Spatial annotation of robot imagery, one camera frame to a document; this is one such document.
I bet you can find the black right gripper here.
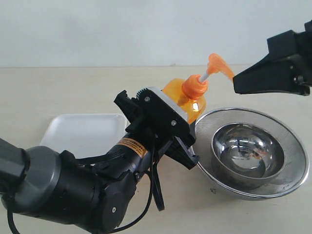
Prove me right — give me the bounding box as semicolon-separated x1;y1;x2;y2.
233;21;312;96

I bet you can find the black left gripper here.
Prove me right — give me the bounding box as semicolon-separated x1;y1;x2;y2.
114;90;198;169

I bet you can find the orange pump soap bottle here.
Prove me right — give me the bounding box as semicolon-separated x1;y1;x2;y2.
162;53;234;124

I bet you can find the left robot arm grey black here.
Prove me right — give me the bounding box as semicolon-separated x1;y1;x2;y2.
0;88;199;234

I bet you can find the small stainless steel bowl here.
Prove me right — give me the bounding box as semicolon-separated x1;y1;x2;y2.
211;123;286;190

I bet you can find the steel mesh strainer basin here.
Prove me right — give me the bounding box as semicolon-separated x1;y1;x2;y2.
191;107;310;200

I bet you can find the white rectangular plastic tray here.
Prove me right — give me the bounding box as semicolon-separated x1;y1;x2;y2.
40;113;127;158

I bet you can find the left wrist camera black silver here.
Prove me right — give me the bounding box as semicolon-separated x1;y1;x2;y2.
136;87;190;137

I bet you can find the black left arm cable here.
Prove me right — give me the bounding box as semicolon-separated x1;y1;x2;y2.
6;131;166;234

